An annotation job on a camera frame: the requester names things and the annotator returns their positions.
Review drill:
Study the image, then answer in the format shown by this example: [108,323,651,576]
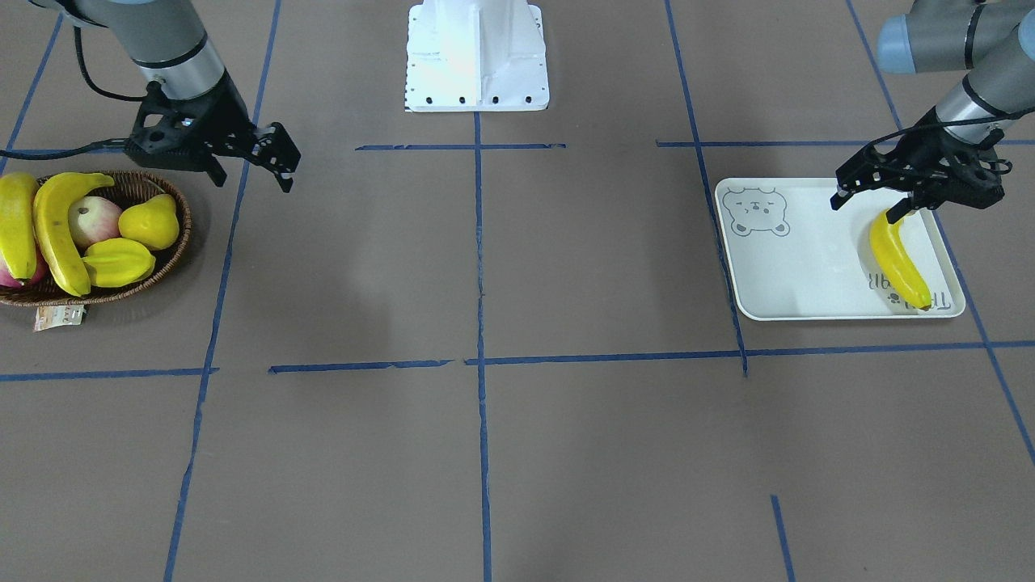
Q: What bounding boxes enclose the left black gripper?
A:
[830,110,1012,225]

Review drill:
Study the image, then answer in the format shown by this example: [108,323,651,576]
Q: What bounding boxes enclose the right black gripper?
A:
[125,72,301,194]

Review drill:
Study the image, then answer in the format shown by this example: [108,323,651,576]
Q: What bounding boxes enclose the yellow banana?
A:
[33,172,115,297]
[1,172,40,280]
[868,209,934,312]

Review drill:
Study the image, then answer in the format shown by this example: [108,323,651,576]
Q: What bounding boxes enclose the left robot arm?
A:
[830,1,1034,224]

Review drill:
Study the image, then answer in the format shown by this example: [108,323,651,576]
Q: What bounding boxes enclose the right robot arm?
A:
[38,1,301,192]

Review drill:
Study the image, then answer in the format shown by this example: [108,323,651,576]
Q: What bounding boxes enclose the brown wicker basket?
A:
[1,170,193,308]

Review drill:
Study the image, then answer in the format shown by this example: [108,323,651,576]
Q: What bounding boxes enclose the basket paper tag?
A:
[33,305,87,332]

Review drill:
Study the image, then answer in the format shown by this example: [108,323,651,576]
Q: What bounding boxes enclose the yellow pear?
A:
[117,194,180,251]

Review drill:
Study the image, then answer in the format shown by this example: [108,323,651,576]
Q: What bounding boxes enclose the white bear tray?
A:
[714,178,967,321]

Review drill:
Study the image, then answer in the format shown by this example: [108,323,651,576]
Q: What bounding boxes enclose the pale peach apple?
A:
[68,196,123,250]

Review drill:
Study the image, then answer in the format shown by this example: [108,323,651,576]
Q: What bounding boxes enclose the yellow starfruit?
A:
[82,237,158,289]

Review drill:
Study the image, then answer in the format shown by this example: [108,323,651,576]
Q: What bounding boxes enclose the red pink apple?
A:
[1,258,49,289]

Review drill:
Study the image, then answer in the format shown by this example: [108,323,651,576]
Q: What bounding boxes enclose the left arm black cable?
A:
[869,113,1035,175]

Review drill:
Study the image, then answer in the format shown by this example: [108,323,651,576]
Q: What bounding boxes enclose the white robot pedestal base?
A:
[404,1,551,112]

